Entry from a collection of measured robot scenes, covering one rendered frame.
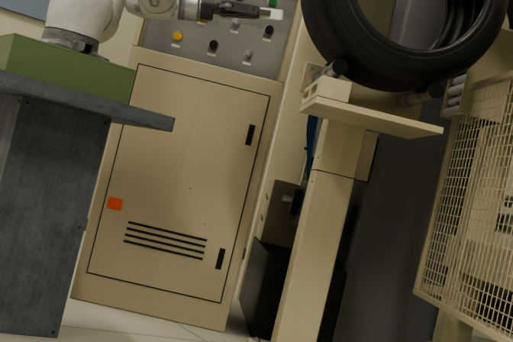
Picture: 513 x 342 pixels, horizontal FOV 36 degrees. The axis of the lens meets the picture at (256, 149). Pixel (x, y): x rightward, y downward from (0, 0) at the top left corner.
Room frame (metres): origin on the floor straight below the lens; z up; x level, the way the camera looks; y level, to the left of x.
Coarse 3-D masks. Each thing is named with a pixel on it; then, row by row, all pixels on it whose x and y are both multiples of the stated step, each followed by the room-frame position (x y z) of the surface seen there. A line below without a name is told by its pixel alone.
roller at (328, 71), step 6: (336, 60) 2.18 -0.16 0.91; (342, 60) 2.18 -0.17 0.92; (330, 66) 2.22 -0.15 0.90; (336, 66) 2.18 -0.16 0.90; (342, 66) 2.18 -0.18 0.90; (324, 72) 2.31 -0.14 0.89; (330, 72) 2.23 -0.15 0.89; (336, 72) 2.18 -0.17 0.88; (342, 72) 2.18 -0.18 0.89; (336, 78) 2.27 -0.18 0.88
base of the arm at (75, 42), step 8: (48, 32) 2.13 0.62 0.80; (56, 32) 2.12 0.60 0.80; (64, 32) 2.11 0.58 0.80; (72, 32) 2.12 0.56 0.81; (48, 40) 2.08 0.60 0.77; (56, 40) 2.11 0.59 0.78; (64, 40) 2.11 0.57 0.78; (72, 40) 2.12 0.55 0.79; (80, 40) 2.12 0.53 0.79; (88, 40) 2.14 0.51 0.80; (72, 48) 2.11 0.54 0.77; (80, 48) 2.09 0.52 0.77; (88, 48) 2.13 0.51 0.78; (96, 48) 2.18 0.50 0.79; (96, 56) 2.15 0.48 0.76
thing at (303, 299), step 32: (384, 0) 2.56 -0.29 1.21; (384, 32) 2.56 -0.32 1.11; (352, 128) 2.56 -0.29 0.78; (320, 160) 2.55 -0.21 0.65; (352, 160) 2.56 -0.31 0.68; (320, 192) 2.55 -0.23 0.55; (320, 224) 2.55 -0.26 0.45; (320, 256) 2.56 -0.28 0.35; (288, 288) 2.56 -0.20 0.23; (320, 288) 2.56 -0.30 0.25; (288, 320) 2.55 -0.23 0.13; (320, 320) 2.56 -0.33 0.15
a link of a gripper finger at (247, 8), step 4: (232, 4) 2.20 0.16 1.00; (236, 4) 2.20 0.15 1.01; (240, 4) 2.21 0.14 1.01; (244, 4) 2.21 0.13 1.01; (224, 8) 2.19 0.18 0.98; (228, 8) 2.19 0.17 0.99; (232, 8) 2.20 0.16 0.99; (236, 8) 2.20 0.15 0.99; (240, 8) 2.21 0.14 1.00; (244, 8) 2.21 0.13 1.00; (248, 8) 2.21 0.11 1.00; (252, 8) 2.22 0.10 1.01; (244, 12) 2.22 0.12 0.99; (248, 12) 2.21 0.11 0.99; (252, 12) 2.22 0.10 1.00; (256, 12) 2.22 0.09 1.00
